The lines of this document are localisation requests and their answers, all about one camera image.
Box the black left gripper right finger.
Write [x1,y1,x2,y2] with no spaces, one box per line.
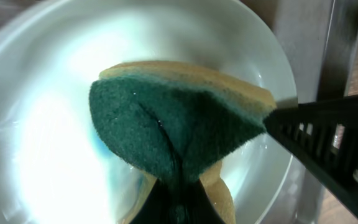
[264,95,358,218]

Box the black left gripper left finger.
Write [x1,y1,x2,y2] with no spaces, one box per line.
[131,180,224,224]

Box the green yellow sponge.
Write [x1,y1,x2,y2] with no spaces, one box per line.
[89,61,276,223]

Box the white plate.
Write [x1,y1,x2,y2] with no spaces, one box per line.
[0,0,298,223]

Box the dark brown serving tray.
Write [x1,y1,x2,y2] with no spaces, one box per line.
[244,0,358,223]

